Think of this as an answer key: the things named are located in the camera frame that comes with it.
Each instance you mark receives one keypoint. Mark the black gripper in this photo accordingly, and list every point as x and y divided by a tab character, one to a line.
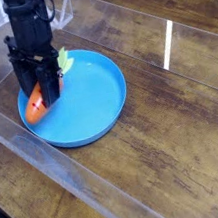
32	55

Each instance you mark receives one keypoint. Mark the orange toy carrot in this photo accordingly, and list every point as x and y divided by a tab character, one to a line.
36	108

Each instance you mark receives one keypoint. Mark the blue round tray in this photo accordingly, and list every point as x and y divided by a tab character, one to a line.
93	95

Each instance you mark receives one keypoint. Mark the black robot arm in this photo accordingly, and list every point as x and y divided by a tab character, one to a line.
19	6

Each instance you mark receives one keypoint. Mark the clear acrylic front barrier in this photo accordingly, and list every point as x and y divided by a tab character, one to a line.
96	192

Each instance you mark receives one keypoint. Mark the clear acrylic corner bracket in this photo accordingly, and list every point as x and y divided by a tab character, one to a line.
63	15

